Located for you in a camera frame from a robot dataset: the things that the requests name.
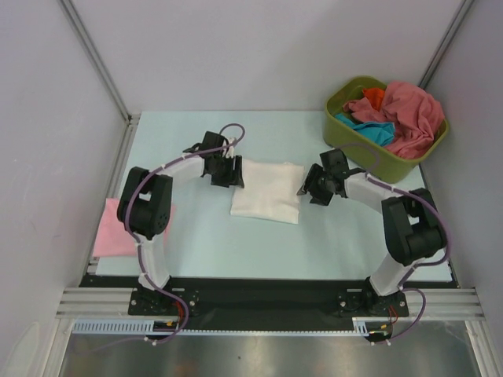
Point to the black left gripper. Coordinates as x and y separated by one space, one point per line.
233 177

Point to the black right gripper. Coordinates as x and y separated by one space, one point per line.
310 185

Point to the white t shirt with print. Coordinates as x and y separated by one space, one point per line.
269 192

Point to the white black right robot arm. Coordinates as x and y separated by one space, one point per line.
414 233

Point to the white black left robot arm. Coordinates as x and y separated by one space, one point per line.
145 204

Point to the olive green plastic bin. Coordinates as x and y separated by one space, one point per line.
385 165

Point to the teal blue t shirt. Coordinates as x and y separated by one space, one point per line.
381 134

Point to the orange t shirt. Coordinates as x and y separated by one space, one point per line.
375 96

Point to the coral pink t shirt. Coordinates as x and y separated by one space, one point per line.
416 114

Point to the folded light pink t shirt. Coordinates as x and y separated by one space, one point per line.
112 240

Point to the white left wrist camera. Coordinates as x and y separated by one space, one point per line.
228 151

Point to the aluminium corner post left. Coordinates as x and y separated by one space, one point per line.
89 47

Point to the aluminium corner post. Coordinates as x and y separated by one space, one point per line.
446 42
89 47

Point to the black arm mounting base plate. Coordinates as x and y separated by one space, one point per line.
256 305

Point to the aluminium frame rail front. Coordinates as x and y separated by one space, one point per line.
101 302

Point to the white slotted cable duct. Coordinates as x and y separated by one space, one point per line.
163 328

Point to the aluminium corner post right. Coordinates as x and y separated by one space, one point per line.
446 42

